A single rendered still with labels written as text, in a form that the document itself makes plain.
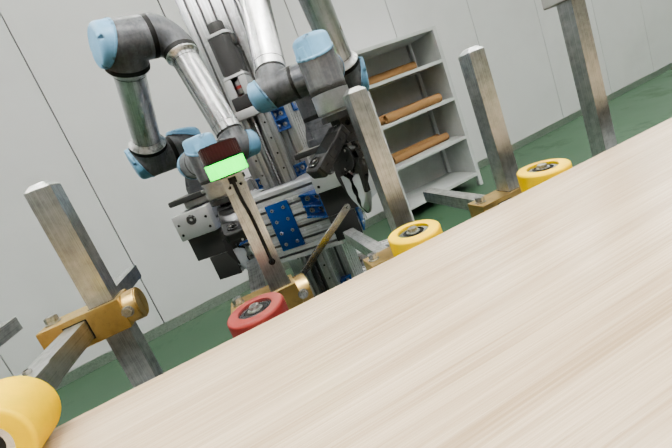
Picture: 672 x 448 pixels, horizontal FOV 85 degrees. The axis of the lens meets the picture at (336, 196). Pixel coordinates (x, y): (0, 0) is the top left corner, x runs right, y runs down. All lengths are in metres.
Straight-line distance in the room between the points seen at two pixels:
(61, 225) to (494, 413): 0.58
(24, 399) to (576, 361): 0.47
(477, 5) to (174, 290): 4.19
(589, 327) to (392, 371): 0.15
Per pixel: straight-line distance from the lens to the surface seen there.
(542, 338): 0.32
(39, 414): 0.50
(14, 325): 1.04
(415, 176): 3.90
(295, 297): 0.65
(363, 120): 0.65
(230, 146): 0.55
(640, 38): 7.01
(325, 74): 0.71
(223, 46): 1.46
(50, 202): 0.66
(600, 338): 0.32
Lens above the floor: 1.10
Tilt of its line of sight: 11 degrees down
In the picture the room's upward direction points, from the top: 21 degrees counter-clockwise
